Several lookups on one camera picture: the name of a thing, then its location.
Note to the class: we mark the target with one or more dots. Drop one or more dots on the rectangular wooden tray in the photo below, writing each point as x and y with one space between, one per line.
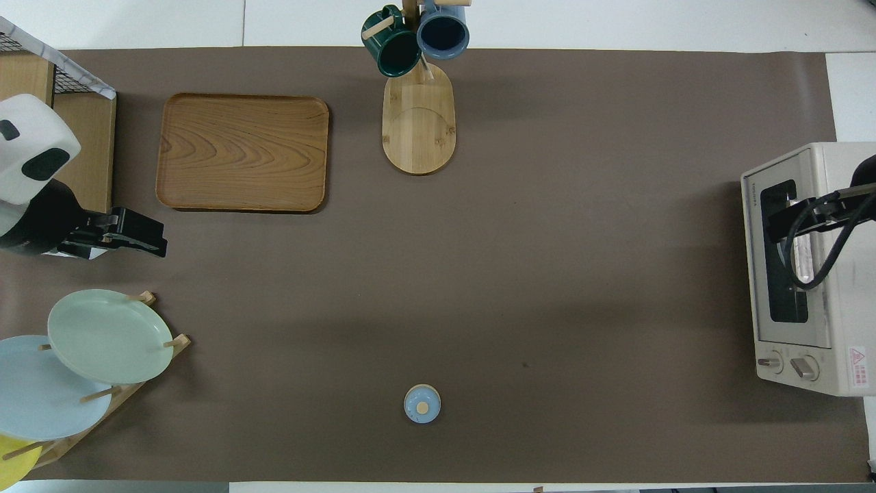
239 150

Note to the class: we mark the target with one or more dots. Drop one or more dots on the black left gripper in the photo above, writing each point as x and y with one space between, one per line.
89 236

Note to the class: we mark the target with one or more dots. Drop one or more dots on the dark green mug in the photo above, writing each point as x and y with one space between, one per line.
397 58

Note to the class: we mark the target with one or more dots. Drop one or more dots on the yellow racked plate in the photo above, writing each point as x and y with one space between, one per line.
14 465

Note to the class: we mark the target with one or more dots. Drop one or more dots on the blue mug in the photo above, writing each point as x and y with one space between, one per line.
443 34

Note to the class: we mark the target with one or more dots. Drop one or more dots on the brown table mat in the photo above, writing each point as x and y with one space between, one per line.
582 205

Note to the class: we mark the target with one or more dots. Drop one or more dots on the light blue racked plate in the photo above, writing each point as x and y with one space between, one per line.
41 397

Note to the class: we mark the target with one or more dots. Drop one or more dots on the wooden mug tree stand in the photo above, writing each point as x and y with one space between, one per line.
417 130

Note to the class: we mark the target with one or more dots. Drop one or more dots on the small blue lidded jar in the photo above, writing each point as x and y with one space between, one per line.
422 404

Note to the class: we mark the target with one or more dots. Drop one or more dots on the cream toaster oven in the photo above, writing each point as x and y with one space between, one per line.
821 329

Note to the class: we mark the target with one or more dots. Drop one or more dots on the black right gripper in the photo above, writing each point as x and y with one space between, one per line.
842 212

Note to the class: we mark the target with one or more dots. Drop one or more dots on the pale green racked plate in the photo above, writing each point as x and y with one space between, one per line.
109 335

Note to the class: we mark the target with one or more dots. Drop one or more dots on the wooden plate rack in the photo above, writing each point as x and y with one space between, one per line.
179 342

